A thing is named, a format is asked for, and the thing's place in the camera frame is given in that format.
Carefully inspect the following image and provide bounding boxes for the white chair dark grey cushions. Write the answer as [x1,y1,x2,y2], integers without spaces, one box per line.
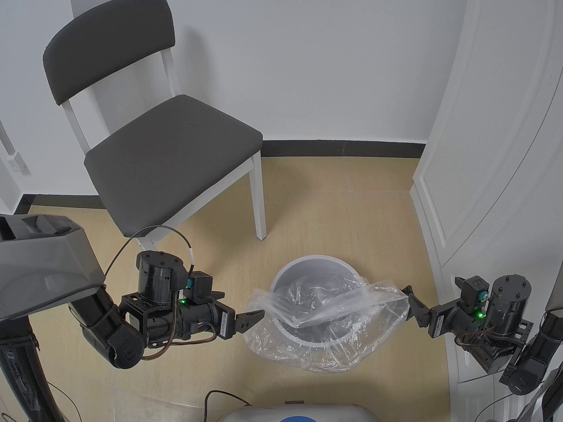
[42,0,268,251]

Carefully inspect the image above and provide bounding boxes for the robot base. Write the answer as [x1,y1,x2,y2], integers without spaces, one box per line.
[226,404,375,422]

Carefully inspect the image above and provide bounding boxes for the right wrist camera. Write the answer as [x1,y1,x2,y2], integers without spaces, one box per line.
[453,274,490,314]

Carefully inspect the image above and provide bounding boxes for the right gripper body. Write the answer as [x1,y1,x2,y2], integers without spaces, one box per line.
[428,302,483,340]

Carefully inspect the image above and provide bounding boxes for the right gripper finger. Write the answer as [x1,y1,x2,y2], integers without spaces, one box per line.
[401,284,431,321]
[408,309,433,329]

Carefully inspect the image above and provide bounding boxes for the white panelled door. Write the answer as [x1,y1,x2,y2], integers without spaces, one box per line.
[410,0,563,386]

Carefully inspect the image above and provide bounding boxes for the white cable duct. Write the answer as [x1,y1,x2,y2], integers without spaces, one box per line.
[0,119,32,176]

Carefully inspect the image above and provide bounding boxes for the black cable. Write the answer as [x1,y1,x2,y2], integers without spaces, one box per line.
[103,225,197,287]
[475,394,528,422]
[204,389,252,422]

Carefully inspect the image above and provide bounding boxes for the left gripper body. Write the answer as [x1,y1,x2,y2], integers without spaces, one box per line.
[176,302,237,342]

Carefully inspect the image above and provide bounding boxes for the clear plastic bag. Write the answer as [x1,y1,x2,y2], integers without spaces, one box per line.
[240,279,412,375]

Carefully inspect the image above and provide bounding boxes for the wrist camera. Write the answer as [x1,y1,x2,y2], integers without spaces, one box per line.
[184,271,225,307]
[453,274,490,314]

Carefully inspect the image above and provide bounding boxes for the white trash bin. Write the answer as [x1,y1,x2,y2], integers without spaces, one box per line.
[269,255,371,354]

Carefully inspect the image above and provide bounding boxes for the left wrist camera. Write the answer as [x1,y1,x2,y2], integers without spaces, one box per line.
[184,271,225,307]

